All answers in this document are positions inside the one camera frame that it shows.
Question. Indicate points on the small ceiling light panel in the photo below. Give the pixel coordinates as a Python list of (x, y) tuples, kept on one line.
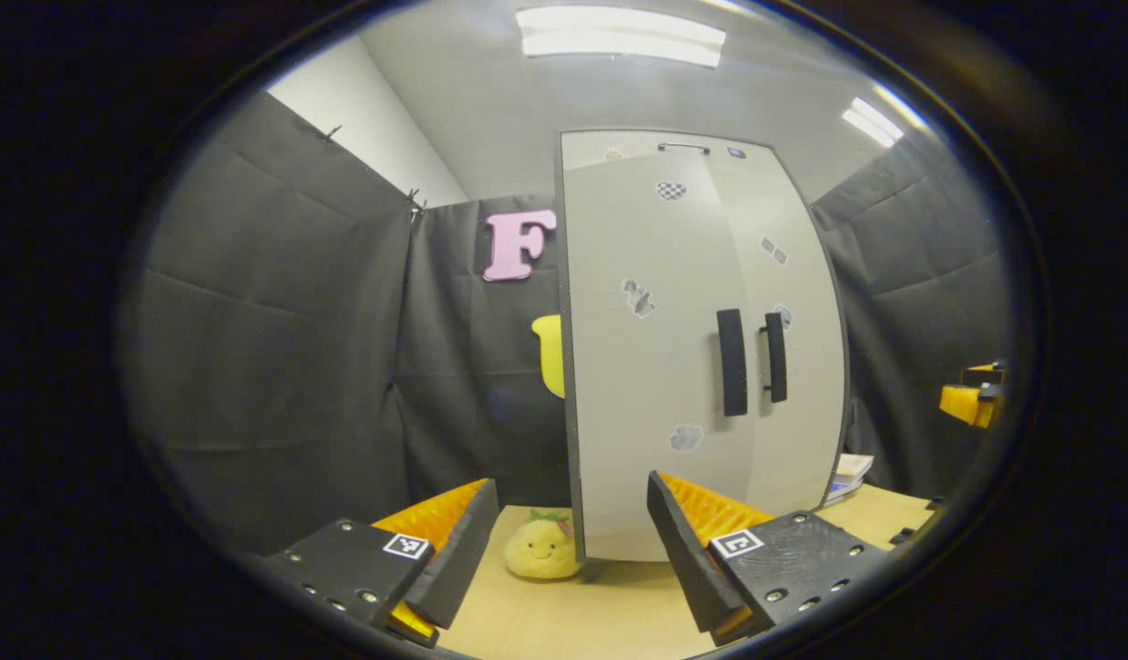
[(873, 122)]

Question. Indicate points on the grey shoe cabinet door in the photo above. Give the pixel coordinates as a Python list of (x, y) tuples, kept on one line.
[(807, 440), (646, 412)]

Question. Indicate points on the large ceiling light panel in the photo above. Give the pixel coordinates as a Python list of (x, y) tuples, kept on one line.
[(619, 37)]

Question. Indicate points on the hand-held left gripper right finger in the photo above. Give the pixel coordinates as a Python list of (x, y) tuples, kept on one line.
[(688, 564)]

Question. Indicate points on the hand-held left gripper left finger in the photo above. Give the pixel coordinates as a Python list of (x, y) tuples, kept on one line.
[(458, 568)]

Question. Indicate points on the grey cabinet drawer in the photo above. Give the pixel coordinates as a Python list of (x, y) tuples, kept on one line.
[(582, 148)]

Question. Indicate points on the grey shoe cabinet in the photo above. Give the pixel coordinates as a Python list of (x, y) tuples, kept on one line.
[(566, 367)]

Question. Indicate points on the yellow plush toy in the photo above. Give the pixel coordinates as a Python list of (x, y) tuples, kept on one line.
[(538, 550)]

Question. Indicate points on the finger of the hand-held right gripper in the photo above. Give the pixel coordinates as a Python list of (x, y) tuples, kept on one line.
[(967, 403), (986, 374)]

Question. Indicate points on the black backdrop cloth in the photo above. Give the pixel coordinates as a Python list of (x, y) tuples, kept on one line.
[(922, 275), (270, 321)]

